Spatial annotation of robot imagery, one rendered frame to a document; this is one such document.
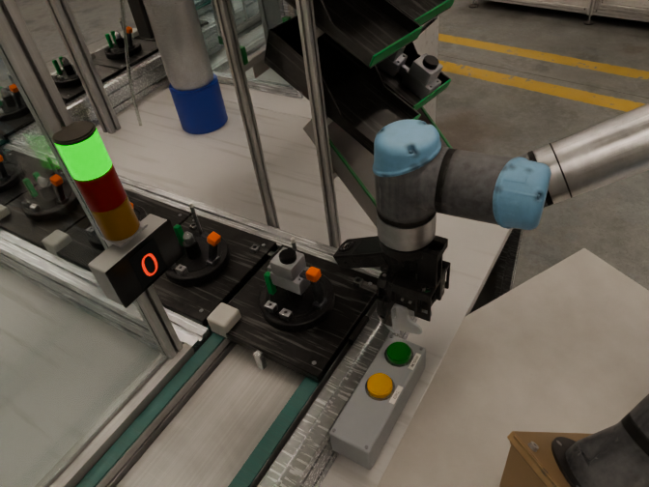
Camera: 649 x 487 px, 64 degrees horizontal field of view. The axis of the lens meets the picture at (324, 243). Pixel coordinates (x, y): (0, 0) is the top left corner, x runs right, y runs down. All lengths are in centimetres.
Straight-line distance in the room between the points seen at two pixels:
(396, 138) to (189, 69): 118
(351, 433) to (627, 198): 232
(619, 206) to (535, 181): 231
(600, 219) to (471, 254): 160
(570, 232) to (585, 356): 161
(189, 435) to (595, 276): 86
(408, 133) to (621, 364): 66
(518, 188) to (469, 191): 5
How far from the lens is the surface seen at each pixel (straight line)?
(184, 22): 166
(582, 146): 70
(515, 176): 58
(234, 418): 93
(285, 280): 91
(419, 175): 59
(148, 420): 94
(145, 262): 78
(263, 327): 96
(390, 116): 101
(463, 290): 114
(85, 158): 68
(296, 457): 83
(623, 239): 269
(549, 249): 254
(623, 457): 76
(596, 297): 118
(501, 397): 100
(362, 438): 83
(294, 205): 138
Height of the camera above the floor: 170
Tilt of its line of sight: 42 degrees down
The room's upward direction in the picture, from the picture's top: 8 degrees counter-clockwise
